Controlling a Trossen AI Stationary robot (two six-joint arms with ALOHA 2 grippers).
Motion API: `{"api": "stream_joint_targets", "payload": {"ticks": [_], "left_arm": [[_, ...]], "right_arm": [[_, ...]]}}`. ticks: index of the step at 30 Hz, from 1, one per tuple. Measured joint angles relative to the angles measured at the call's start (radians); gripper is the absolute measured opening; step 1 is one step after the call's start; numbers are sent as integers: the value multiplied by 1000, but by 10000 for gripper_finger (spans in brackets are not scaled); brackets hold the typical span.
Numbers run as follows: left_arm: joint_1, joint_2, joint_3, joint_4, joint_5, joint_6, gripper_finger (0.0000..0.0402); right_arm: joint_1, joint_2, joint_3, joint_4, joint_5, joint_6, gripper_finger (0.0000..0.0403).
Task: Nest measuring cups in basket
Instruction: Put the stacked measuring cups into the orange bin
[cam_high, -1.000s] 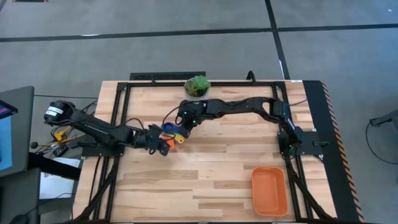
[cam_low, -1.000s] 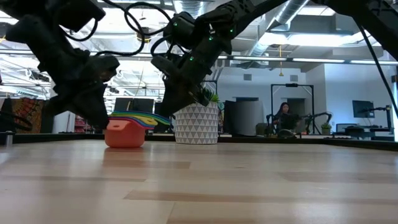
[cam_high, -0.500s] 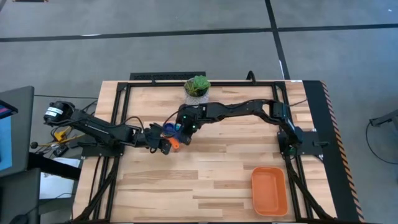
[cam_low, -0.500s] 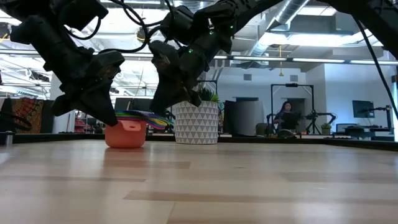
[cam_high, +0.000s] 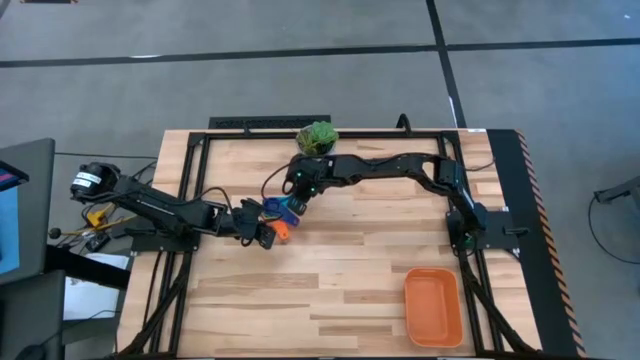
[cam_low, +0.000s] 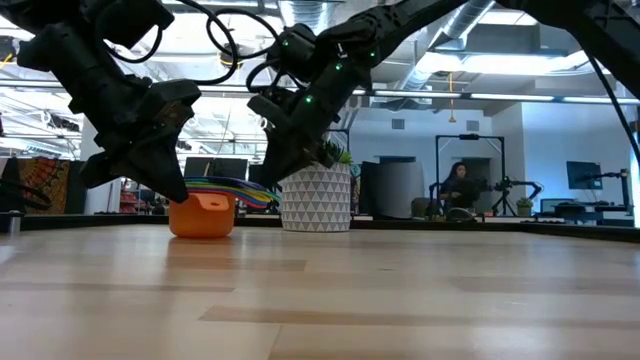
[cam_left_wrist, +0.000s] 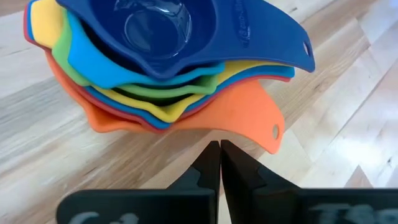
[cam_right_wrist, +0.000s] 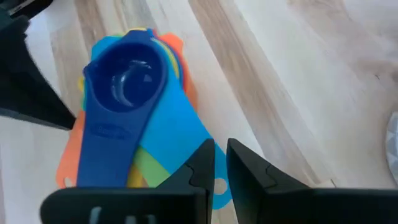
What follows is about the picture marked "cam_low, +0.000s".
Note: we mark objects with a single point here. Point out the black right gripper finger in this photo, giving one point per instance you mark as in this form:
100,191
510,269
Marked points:
285,160
327,155

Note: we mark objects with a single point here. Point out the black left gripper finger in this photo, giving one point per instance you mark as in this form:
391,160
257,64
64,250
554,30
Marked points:
102,170
155,170

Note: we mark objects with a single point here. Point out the green measuring cup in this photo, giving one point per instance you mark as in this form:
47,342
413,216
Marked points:
225,186

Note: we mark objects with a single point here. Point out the large orange measuring cup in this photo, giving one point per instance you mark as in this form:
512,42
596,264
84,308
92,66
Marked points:
202,220

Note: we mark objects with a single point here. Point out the black background robot arm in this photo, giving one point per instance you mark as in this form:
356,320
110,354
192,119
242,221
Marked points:
520,187

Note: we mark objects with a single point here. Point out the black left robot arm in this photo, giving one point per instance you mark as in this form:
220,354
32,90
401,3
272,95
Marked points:
55,45

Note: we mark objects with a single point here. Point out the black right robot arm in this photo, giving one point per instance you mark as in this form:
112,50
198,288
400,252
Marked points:
400,15

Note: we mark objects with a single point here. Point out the black computer monitor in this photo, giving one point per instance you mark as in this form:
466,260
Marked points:
197,167
230,167

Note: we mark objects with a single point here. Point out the succulent in white patterned pot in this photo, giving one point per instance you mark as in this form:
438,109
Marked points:
317,197

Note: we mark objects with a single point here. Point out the grey cylindrical column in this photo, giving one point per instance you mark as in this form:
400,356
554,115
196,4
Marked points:
400,187

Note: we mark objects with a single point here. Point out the black hanging ceiling device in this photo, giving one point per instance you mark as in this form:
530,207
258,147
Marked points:
231,56

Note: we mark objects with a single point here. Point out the long ceiling light strip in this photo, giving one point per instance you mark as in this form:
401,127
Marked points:
425,93

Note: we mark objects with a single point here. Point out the person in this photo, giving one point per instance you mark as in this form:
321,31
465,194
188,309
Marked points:
455,185

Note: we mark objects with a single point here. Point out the small potted plant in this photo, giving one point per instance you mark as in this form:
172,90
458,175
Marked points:
524,204

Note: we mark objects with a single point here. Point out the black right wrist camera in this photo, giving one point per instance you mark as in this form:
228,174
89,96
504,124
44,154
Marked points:
270,107

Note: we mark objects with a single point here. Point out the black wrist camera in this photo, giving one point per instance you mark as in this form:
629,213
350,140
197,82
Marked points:
270,107
132,20

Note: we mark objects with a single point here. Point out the colourful patterned wall hanging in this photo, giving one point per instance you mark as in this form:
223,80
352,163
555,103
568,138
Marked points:
42,180

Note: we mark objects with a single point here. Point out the black metal table frame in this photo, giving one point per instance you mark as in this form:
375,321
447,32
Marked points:
65,221

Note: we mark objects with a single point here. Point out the wide silver ceiling duct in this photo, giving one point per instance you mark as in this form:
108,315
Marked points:
305,10

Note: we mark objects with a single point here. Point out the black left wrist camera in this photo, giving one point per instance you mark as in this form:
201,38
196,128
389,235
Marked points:
132,20

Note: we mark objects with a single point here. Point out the small grey metal post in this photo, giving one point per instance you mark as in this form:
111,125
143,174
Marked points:
14,222

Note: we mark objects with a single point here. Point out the black metal frame stand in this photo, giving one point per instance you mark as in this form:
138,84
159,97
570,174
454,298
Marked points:
470,136

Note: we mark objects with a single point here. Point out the slanted silver ceiling duct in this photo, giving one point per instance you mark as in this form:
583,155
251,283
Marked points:
465,22

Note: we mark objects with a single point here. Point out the wall-mounted dark screen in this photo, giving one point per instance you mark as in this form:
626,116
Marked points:
584,175

